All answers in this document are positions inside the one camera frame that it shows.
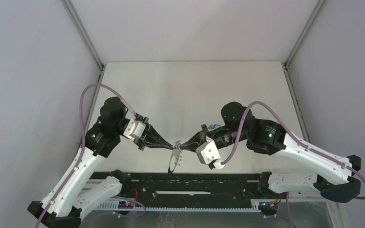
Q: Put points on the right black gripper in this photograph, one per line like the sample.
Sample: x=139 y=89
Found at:
x=196 y=140

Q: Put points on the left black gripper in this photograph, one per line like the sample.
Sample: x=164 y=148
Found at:
x=150 y=133

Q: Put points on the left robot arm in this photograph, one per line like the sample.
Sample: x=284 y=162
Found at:
x=65 y=206

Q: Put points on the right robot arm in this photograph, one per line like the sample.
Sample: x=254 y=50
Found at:
x=332 y=176

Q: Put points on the key with blue tag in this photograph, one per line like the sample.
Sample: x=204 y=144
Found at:
x=213 y=126

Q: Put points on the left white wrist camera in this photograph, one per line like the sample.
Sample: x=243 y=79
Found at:
x=134 y=129

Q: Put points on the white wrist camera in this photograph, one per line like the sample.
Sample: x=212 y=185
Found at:
x=134 y=129
x=209 y=155

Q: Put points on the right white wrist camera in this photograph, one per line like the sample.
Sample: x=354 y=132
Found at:
x=209 y=155

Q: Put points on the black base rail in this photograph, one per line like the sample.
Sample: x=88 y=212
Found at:
x=196 y=190

